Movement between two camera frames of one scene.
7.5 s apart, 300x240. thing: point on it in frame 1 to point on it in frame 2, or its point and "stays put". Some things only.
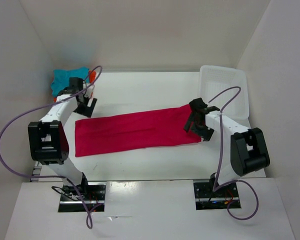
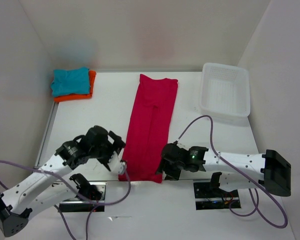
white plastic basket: (213, 79) stays put
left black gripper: (87, 110) to (116, 146)
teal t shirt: (61, 78) stays put
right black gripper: (206, 134) to (171, 174)
